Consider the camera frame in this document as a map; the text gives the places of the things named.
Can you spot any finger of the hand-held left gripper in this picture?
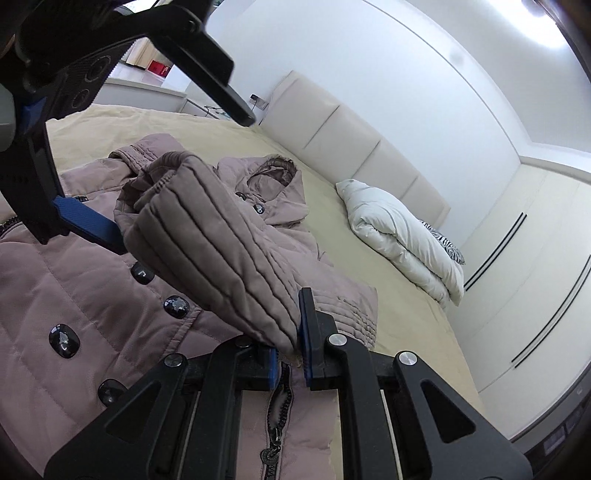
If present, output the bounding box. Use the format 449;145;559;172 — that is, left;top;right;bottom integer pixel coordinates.
16;102;129;256
154;25;257;127

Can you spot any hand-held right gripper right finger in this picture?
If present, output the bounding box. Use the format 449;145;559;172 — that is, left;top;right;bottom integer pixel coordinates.
298;288;534;480

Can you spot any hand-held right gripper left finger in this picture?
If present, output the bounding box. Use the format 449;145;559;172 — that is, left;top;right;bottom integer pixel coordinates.
44;340;280;480

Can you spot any mauve quilted puffer jacket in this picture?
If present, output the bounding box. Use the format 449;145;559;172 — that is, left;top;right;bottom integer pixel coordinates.
0;134;379;480

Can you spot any white nightstand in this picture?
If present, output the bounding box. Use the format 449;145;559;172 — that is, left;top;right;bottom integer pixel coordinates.
178;97;222;119

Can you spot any white window ledge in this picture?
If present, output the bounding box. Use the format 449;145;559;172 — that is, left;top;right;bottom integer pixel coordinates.
98;76;188;114

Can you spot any beige bedspread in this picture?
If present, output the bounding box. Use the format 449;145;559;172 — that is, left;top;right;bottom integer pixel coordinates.
46;104;488;416

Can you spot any cream padded headboard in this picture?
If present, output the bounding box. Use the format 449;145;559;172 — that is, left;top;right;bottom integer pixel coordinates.
257;70;452;230

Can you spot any white folded duvet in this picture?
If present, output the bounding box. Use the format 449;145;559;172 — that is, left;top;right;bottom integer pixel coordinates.
335;179;465;308

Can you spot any zebra print pillow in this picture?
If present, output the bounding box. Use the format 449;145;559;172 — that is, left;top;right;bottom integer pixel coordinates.
418;219;467;267

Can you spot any white wardrobe with black handles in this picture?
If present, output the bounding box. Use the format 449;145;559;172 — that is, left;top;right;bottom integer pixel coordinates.
450;156;591;446

